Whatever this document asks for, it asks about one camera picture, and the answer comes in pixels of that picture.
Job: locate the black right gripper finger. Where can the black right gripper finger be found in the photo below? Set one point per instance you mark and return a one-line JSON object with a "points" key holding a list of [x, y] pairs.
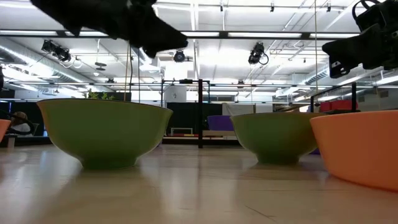
{"points": [[348, 46]]}

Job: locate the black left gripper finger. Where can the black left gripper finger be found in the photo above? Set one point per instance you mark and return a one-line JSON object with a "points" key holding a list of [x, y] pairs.
{"points": [[149, 46], [161, 29]]}

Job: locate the green bowl with floral inside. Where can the green bowl with floral inside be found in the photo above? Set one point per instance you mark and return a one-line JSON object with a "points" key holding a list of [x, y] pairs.
{"points": [[105, 130], [273, 137]]}

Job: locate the orange plastic bowl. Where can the orange plastic bowl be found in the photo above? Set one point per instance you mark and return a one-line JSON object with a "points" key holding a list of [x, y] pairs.
{"points": [[357, 149], [3, 129]]}

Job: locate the blue plastic bowl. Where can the blue plastic bowl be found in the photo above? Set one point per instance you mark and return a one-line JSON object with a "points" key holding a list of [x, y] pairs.
{"points": [[219, 123], [315, 152]]}

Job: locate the black ceiling spotlight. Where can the black ceiling spotlight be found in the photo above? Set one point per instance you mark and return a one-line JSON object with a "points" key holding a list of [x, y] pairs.
{"points": [[57, 51], [179, 56], [256, 53]]}

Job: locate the red storage bin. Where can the red storage bin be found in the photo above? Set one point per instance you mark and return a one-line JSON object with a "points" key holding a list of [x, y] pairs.
{"points": [[339, 105]]}

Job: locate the green plant in white pot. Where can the green plant in white pot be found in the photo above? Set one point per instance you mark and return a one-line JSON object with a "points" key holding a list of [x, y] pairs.
{"points": [[93, 95]]}

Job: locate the wooden shelf board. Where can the wooden shelf board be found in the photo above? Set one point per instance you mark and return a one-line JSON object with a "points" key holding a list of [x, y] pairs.
{"points": [[217, 133]]}

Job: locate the person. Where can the person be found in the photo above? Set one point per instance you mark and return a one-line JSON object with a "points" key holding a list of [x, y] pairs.
{"points": [[20, 124]]}

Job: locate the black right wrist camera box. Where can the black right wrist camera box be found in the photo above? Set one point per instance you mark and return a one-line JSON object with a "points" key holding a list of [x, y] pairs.
{"points": [[339, 70]]}

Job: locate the black table frame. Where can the black table frame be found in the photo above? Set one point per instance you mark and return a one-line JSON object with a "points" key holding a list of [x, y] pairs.
{"points": [[200, 124]]}

